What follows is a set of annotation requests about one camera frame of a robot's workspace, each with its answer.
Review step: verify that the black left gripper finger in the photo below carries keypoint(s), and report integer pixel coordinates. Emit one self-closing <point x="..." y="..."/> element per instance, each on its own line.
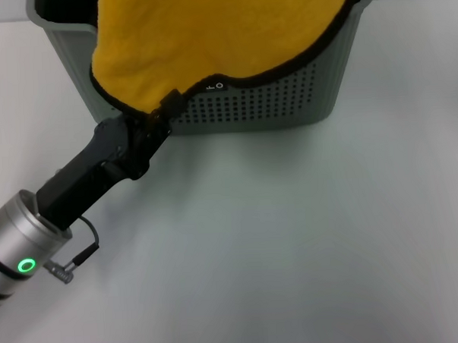
<point x="138" y="124"/>
<point x="171" y="105"/>

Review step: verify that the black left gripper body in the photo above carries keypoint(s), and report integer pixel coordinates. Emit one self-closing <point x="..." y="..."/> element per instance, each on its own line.
<point x="99" y="165"/>

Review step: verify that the yellow and green black-edged towel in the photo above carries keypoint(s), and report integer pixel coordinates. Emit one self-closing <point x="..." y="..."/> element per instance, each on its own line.
<point x="208" y="35"/>

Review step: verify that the grey-green perforated storage box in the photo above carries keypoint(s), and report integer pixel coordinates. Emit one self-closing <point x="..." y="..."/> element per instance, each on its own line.
<point x="268" y="105"/>

